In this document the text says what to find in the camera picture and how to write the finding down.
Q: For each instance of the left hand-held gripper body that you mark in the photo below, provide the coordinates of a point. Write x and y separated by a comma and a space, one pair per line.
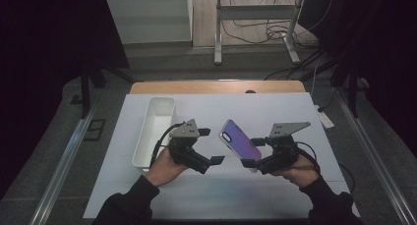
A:
187, 149

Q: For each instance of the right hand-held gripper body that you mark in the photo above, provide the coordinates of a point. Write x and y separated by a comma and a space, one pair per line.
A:
282, 149

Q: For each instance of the iridescent phone case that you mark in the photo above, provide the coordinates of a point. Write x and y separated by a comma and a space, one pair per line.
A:
241, 143

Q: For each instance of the person's left hand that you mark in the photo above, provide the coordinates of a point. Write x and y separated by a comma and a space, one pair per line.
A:
165, 169

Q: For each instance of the person's right hand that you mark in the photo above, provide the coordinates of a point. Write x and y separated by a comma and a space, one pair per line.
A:
300, 174

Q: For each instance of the white plastic bin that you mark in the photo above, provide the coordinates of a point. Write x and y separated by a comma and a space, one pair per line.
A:
154, 133

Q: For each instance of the wooden table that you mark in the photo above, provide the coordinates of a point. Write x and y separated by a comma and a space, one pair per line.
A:
213, 86

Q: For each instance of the white power strip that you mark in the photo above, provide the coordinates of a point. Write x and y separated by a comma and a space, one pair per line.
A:
325, 118

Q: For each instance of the black stand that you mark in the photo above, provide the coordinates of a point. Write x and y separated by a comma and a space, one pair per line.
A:
352, 87
85, 87

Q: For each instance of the white metal stand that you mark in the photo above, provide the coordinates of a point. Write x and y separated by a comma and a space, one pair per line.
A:
218, 28

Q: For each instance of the white cabinet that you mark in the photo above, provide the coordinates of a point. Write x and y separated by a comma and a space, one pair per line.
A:
147, 18

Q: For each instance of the dark curtain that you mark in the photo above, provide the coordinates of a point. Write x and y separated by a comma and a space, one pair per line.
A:
387, 54
39, 71

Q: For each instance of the metal floor rail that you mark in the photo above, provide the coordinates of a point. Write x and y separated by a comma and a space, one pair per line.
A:
65, 162
377, 162

